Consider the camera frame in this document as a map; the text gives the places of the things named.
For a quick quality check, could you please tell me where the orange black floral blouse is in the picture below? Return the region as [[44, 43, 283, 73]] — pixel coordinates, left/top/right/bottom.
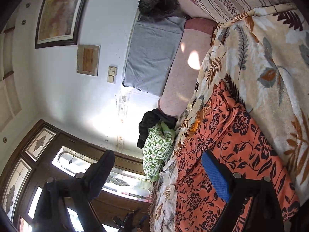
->
[[175, 81, 300, 231]]

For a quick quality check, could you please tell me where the stained glass wooden window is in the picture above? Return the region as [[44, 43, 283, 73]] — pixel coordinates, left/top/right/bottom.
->
[[1, 120, 151, 228]]

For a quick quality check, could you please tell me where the green white patterned pillow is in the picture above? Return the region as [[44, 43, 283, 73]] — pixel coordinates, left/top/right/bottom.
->
[[143, 121, 175, 182]]

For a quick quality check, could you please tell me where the pink sofa back cushion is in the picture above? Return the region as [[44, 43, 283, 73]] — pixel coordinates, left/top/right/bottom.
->
[[158, 18, 216, 117]]

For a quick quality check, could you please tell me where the beige wall switch plate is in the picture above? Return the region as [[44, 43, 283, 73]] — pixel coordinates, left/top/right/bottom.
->
[[107, 66, 117, 84]]

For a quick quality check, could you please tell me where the dark furry cushion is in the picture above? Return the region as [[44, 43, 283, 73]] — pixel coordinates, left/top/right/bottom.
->
[[138, 0, 186, 20]]

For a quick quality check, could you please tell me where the grey pillow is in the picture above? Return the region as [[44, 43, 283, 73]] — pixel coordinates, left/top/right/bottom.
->
[[123, 15, 186, 96]]

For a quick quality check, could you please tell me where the framed wall painting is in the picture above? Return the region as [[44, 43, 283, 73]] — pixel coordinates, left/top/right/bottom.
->
[[35, 0, 87, 49]]

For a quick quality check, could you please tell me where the black garment on pillow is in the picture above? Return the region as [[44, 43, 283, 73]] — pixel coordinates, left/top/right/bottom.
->
[[137, 109, 177, 149]]

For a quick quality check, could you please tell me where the leaf-pattern plush blanket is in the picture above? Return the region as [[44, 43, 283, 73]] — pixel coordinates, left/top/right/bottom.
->
[[149, 3, 308, 231]]

